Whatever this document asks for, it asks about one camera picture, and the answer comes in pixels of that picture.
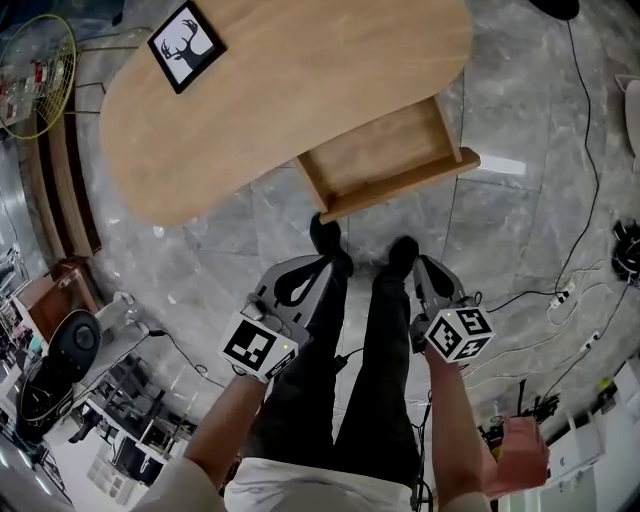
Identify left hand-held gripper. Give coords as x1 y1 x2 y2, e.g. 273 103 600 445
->
218 255 335 384

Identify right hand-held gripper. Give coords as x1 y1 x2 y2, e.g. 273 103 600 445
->
409 254 495 364

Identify wooden drawer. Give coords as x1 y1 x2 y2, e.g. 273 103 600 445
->
295 94 481 225

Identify person's left forearm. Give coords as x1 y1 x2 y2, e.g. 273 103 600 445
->
183 372 266 489

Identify person's right forearm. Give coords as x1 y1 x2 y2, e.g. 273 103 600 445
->
425 344 490 501

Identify wooden coffee table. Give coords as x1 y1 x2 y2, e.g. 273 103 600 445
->
98 0 475 229

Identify person's right black shoe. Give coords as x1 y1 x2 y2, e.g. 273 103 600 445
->
387 235 421 276

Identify person's black shoe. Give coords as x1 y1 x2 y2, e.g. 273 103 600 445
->
309 212 355 279
387 235 421 276

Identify person's left black shoe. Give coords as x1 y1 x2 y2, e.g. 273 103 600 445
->
309 212 355 279

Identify person's black trousers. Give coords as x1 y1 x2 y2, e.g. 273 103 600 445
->
242 259 426 494

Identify white low cabinet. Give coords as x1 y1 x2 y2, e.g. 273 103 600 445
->
542 357 640 512

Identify black fan with disc base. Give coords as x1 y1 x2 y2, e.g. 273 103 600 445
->
14 308 104 441

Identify brown wooden cabinet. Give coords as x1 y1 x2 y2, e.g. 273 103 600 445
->
14 257 104 341

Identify dark wooden step platform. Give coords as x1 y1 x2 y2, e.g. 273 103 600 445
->
22 107 104 259

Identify framed deer picture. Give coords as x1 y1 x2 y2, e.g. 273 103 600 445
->
147 0 228 96

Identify black floor cable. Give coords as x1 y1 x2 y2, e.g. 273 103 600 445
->
148 328 227 390

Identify black cable bundle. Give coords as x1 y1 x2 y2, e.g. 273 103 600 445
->
612 219 640 286

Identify black pedestal fan cable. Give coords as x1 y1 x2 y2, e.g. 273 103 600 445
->
554 19 601 296

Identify yellow wire chair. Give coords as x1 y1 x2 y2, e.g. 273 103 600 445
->
0 13 106 141

